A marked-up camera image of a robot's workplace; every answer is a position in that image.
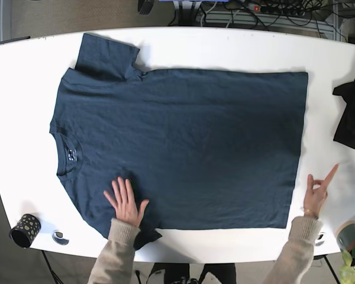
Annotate person's right hand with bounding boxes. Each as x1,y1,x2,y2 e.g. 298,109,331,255
303,163,339,219

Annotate person's left hand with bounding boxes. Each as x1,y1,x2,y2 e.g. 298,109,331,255
104,177,150,227

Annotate dark blue T-shirt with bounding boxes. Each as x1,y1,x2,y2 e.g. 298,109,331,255
50,34,308,249

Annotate left beige sweater forearm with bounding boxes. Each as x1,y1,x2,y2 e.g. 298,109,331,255
88,218,140,283

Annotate right beige sweater forearm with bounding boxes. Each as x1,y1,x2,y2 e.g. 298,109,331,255
264,217,323,283

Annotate grey tape roll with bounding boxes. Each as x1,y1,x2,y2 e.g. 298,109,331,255
335,221,355,252

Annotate green potted plant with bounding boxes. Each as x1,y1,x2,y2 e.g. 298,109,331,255
339,246,355,284

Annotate black gold-dotted cup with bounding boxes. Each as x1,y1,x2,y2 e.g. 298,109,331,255
9,214,41,249

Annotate right table cable grommet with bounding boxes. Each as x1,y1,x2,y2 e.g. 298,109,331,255
314,232,325,247

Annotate table cable grommet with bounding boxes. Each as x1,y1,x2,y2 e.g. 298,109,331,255
51,230,69,246
314,232,325,247

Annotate left table cable grommet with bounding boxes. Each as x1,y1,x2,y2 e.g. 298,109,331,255
51,230,69,246

